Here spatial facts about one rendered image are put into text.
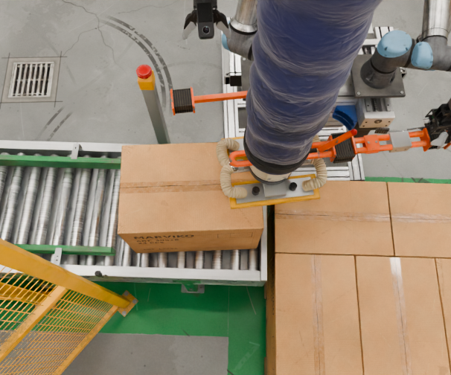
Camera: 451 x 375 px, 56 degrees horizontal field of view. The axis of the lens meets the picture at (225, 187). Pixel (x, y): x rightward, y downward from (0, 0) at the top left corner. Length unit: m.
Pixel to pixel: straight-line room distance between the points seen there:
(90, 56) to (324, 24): 2.77
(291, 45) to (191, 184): 1.06
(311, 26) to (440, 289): 1.76
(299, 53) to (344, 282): 1.51
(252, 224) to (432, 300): 1.01
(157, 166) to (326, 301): 1.03
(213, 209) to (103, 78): 1.80
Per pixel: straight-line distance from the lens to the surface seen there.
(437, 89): 3.52
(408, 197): 2.42
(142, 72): 1.99
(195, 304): 2.65
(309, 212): 2.23
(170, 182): 1.82
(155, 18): 3.57
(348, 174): 2.71
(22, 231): 2.38
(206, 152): 1.86
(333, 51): 0.87
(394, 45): 1.89
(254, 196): 1.58
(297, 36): 0.84
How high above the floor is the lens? 2.64
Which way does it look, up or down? 70 degrees down
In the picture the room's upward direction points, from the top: 1 degrees clockwise
